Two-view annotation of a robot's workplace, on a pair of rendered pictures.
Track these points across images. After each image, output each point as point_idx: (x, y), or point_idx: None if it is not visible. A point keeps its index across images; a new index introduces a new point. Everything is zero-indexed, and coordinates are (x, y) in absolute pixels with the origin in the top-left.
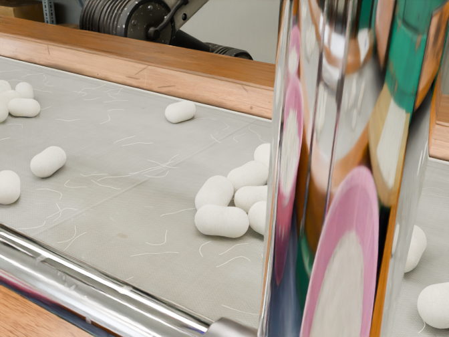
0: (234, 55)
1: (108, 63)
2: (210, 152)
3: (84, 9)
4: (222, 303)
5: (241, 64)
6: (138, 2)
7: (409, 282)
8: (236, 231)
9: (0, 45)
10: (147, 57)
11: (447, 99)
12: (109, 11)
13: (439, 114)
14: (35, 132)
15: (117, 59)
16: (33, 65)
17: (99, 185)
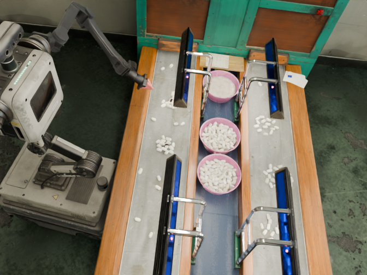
0: (56, 154)
1: (139, 137)
2: (161, 113)
3: (93, 171)
4: None
5: (132, 117)
6: (95, 151)
7: None
8: None
9: (135, 165)
10: (135, 131)
11: (136, 90)
12: (97, 161)
13: (143, 90)
14: (167, 133)
15: (138, 135)
16: (140, 155)
17: (175, 119)
